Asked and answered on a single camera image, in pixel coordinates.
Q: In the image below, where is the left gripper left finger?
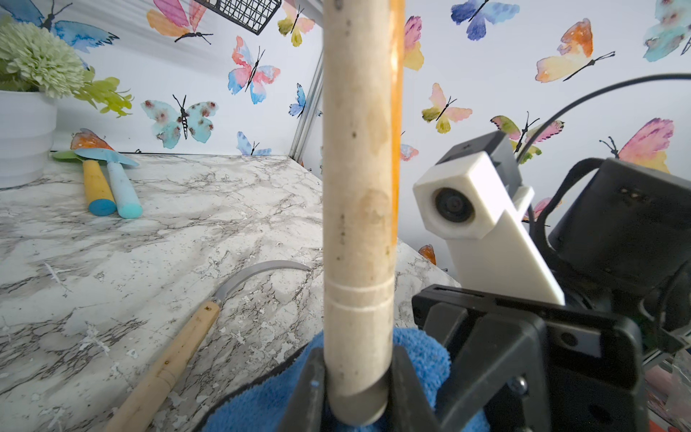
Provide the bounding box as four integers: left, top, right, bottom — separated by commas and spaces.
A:
277, 348, 327, 432

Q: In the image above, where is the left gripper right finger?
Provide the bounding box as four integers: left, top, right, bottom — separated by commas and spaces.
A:
390, 346, 440, 432

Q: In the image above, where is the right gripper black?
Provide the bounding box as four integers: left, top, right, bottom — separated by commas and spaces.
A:
411, 284, 648, 431

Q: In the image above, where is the blue microfiber rag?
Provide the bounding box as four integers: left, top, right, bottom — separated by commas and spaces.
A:
195, 328, 451, 431

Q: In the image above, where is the sickle wooden handle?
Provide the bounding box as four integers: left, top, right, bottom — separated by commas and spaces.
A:
323, 1, 405, 427
105, 260, 310, 431

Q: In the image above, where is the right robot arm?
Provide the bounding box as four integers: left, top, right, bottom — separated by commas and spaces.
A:
385, 131, 690, 431

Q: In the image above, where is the teal garden trowel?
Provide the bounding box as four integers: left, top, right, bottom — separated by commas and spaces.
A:
75, 148, 143, 219

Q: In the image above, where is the white pot with plant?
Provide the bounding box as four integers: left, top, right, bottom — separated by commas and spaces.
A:
1, 14, 132, 189

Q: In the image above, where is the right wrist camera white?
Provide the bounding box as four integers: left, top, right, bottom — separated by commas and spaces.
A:
413, 131, 565, 306

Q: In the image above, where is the yellow handled garden tool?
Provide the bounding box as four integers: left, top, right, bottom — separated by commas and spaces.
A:
51, 128, 117, 216

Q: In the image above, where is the black wire wall basket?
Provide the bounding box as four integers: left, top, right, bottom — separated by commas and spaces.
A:
195, 0, 283, 35

